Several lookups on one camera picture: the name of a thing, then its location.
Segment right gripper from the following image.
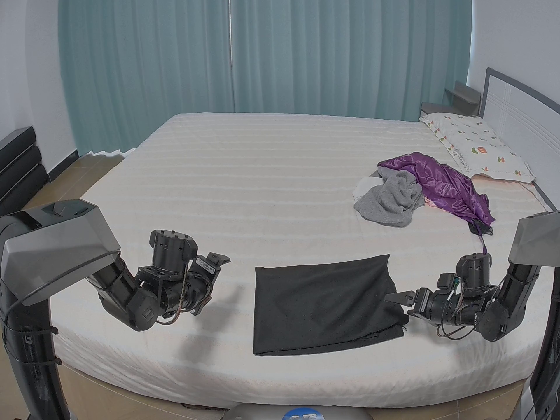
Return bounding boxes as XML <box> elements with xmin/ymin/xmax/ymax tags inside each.
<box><xmin>408</xmin><ymin>286</ymin><xmax>477</xmax><ymax>328</ymax></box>

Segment black long-sleeved top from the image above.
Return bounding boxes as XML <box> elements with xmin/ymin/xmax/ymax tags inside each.
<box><xmin>253</xmin><ymin>254</ymin><xmax>410</xmax><ymax>358</ymax></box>

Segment purple satin garment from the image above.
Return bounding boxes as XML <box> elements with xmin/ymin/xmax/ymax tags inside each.
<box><xmin>378</xmin><ymin>151</ymin><xmax>495</xmax><ymax>253</ymax></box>

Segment black chest of drawers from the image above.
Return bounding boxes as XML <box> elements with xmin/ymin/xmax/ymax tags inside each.
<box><xmin>0</xmin><ymin>126</ymin><xmax>49</xmax><ymax>218</ymax></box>

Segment blue-green curtain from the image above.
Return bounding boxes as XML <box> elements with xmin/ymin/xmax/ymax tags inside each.
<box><xmin>230</xmin><ymin>0</ymin><xmax>473</xmax><ymax>123</ymax></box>
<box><xmin>59</xmin><ymin>0</ymin><xmax>235</xmax><ymax>156</ymax></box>

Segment bed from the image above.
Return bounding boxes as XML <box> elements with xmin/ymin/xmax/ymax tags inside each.
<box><xmin>41</xmin><ymin>67</ymin><xmax>560</xmax><ymax>410</ymax></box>

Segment white garment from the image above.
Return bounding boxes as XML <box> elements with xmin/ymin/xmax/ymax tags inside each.
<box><xmin>352</xmin><ymin>175</ymin><xmax>381</xmax><ymax>200</ymax></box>

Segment grey garment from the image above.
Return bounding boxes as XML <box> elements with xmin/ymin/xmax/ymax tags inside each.
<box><xmin>353</xmin><ymin>171</ymin><xmax>424</xmax><ymax>227</ymax></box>

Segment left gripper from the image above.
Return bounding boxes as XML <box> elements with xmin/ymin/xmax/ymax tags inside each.
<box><xmin>163</xmin><ymin>252</ymin><xmax>231</xmax><ymax>317</ymax></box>

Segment white printed pillow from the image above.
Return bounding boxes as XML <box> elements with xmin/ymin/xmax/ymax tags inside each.
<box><xmin>419</xmin><ymin>112</ymin><xmax>536</xmax><ymax>183</ymax></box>

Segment grey bedside table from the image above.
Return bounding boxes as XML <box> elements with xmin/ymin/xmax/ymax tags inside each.
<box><xmin>421</xmin><ymin>81</ymin><xmax>482</xmax><ymax>117</ymax></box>

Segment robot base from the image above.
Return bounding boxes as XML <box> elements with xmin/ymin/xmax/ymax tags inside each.
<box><xmin>227</xmin><ymin>403</ymin><xmax>355</xmax><ymax>420</ymax></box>

